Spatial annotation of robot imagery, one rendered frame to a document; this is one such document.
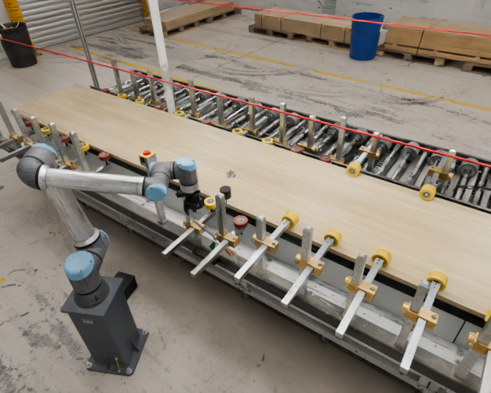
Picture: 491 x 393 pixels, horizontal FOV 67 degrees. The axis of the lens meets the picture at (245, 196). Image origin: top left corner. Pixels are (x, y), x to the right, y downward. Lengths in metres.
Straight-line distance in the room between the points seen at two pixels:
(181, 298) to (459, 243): 1.87
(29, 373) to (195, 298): 1.14
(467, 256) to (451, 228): 0.19
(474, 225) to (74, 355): 2.56
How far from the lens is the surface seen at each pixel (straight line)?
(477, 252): 2.18
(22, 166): 1.87
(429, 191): 2.35
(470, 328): 2.02
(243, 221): 2.06
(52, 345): 2.99
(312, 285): 2.14
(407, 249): 2.05
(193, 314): 2.81
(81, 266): 2.10
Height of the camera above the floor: 2.29
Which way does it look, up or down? 38 degrees down
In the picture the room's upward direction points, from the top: 3 degrees counter-clockwise
